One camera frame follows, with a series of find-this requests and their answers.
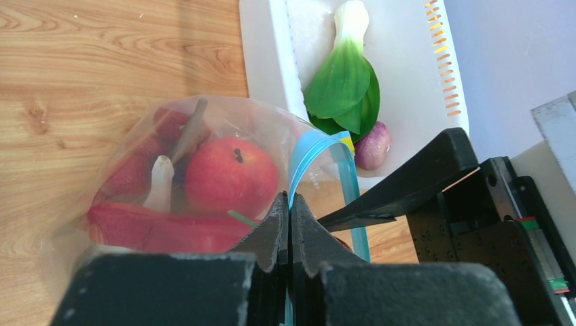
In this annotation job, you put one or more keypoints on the white toy garlic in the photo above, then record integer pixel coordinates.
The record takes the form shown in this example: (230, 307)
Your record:
(160, 194)

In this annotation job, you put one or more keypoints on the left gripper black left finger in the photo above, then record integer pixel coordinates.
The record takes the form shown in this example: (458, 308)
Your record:
(244, 286)

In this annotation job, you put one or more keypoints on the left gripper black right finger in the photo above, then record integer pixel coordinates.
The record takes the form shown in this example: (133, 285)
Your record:
(333, 286)

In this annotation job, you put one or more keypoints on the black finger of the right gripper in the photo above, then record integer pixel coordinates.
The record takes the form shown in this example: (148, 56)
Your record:
(442, 162)

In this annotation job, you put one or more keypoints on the white plastic basket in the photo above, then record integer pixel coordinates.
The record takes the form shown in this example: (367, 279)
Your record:
(408, 43)

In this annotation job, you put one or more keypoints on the red toy chili pepper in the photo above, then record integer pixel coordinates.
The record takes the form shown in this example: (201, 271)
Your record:
(135, 227)

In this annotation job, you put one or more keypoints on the green toy bok choy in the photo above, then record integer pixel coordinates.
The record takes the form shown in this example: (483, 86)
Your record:
(344, 94)

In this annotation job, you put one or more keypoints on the clear zip top bag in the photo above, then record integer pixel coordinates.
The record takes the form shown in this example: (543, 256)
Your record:
(306, 158)

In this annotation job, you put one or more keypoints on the purple toy onion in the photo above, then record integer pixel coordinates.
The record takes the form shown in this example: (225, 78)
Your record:
(373, 149)

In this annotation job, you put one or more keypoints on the red toy apple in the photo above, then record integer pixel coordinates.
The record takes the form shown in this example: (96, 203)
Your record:
(230, 174)

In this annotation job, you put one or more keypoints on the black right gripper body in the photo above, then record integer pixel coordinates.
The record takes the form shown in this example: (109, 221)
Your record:
(498, 218)

